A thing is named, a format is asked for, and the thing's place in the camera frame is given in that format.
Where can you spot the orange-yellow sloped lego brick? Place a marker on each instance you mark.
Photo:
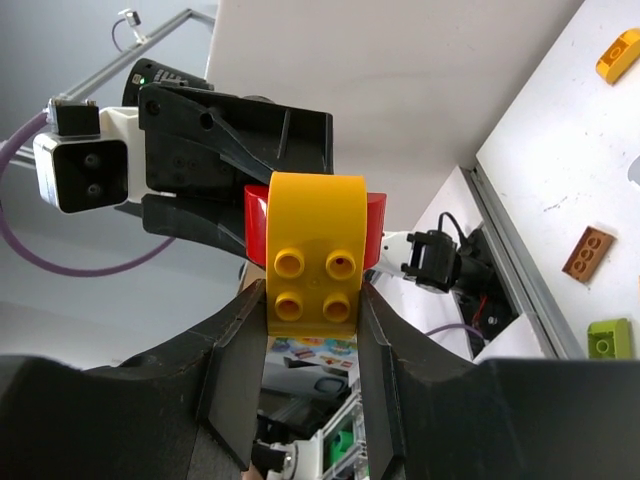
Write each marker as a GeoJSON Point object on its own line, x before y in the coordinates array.
{"type": "Point", "coordinates": [619, 57]}

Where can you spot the lego picture booklet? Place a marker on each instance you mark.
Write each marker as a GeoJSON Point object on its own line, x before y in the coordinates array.
{"type": "Point", "coordinates": [339, 355]}

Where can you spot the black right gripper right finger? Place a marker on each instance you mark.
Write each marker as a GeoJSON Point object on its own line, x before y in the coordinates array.
{"type": "Point", "coordinates": [430, 414]}

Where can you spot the green lego brick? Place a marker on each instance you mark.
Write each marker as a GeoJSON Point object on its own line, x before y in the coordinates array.
{"type": "Point", "coordinates": [610, 339]}

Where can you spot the yellow curved lego brick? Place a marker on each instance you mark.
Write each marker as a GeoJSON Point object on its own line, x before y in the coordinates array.
{"type": "Point", "coordinates": [315, 245]}

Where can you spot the red curved lego brick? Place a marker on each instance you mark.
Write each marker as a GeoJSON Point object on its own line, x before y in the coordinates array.
{"type": "Point", "coordinates": [255, 216]}

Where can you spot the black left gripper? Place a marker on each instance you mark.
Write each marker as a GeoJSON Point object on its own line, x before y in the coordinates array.
{"type": "Point", "coordinates": [203, 148]}

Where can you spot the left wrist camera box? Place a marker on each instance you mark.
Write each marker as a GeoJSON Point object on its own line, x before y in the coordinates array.
{"type": "Point", "coordinates": [79, 166]}

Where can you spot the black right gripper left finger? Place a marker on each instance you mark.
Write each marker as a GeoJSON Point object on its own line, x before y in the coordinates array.
{"type": "Point", "coordinates": [184, 409]}

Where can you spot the aluminium table rail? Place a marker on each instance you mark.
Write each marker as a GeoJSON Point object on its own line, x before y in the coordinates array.
{"type": "Point", "coordinates": [521, 277]}

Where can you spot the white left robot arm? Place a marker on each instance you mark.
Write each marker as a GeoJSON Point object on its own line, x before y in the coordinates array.
{"type": "Point", "coordinates": [443, 262]}

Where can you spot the brown flat lego brick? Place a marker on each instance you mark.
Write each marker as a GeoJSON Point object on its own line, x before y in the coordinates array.
{"type": "Point", "coordinates": [588, 254]}

